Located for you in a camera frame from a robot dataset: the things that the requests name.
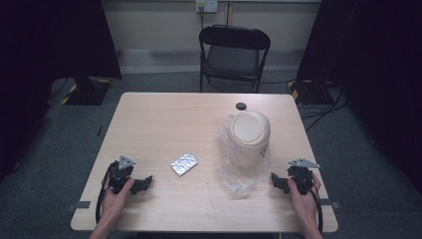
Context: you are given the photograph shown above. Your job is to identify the black curtain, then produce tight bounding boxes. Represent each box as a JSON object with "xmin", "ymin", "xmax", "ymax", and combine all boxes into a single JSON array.
[
  {"xmin": 0, "ymin": 0, "xmax": 123, "ymax": 182},
  {"xmin": 296, "ymin": 0, "xmax": 422, "ymax": 195}
]

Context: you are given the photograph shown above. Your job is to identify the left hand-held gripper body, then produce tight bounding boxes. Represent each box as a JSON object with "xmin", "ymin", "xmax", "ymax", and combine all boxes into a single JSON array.
[{"xmin": 105, "ymin": 154, "xmax": 137, "ymax": 195}]

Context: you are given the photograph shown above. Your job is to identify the beige swing-lid trash bin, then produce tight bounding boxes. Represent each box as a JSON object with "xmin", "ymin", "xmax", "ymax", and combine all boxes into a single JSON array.
[{"xmin": 227, "ymin": 110, "xmax": 272, "ymax": 171}]

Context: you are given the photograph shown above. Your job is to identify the person's right hand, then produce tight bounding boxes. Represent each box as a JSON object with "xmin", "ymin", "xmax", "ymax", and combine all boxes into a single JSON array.
[{"xmin": 287, "ymin": 172, "xmax": 322, "ymax": 231}]

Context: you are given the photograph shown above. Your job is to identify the right hand-held gripper black cable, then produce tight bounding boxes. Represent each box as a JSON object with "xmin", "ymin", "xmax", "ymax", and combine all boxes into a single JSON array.
[{"xmin": 298, "ymin": 174, "xmax": 324, "ymax": 234}]

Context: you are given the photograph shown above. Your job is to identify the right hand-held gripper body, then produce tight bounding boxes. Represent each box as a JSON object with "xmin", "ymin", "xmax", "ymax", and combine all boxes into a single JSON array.
[{"xmin": 286, "ymin": 157, "xmax": 321, "ymax": 196}]

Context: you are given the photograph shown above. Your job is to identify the grey table edge bracket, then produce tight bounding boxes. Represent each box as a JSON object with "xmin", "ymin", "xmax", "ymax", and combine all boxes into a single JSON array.
[
  {"xmin": 65, "ymin": 200, "xmax": 92, "ymax": 213},
  {"xmin": 319, "ymin": 198, "xmax": 341, "ymax": 210}
]

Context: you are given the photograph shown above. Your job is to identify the black outlet power cable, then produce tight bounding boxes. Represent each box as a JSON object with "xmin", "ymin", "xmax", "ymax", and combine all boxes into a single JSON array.
[{"xmin": 198, "ymin": 5, "xmax": 206, "ymax": 32}]

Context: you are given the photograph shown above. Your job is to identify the black stand base striped tape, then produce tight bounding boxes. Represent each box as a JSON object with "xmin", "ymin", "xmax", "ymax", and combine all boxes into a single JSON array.
[
  {"xmin": 60, "ymin": 77, "xmax": 112, "ymax": 107},
  {"xmin": 287, "ymin": 78, "xmax": 333, "ymax": 107}
]

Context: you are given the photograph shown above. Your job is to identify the black floor cables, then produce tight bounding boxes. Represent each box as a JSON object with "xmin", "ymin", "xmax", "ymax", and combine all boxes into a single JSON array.
[{"xmin": 299, "ymin": 81, "xmax": 348, "ymax": 133}]

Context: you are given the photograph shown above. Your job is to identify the clear plastic bag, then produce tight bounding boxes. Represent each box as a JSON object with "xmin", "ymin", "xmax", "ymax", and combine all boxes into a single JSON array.
[{"xmin": 215, "ymin": 114, "xmax": 273, "ymax": 195}]

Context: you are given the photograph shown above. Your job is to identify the white wall outlet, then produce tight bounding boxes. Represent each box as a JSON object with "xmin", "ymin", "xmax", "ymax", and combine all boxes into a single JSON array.
[{"xmin": 194, "ymin": 0, "xmax": 219, "ymax": 14}]

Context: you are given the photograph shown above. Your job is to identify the person's left hand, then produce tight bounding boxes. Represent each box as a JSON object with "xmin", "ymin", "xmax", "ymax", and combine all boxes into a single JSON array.
[{"xmin": 99, "ymin": 177, "xmax": 136, "ymax": 229}]

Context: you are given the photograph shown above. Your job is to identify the silver pill blister pack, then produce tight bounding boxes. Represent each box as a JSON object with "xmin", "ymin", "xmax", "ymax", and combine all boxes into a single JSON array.
[{"xmin": 170, "ymin": 151, "xmax": 200, "ymax": 177}]

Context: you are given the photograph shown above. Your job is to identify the black folding chair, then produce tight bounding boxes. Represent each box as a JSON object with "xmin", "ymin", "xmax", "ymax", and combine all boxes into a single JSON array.
[{"xmin": 198, "ymin": 24, "xmax": 272, "ymax": 95}]

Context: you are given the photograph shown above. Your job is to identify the left hand-held gripper black cable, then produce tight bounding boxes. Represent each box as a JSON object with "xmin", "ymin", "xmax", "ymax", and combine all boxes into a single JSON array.
[{"xmin": 95, "ymin": 161, "xmax": 115, "ymax": 225}]

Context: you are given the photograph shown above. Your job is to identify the hand-held gripper black cable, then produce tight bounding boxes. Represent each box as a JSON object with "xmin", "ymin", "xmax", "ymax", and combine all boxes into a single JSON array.
[
  {"xmin": 298, "ymin": 174, "xmax": 324, "ymax": 234},
  {"xmin": 95, "ymin": 161, "xmax": 115, "ymax": 225}
]

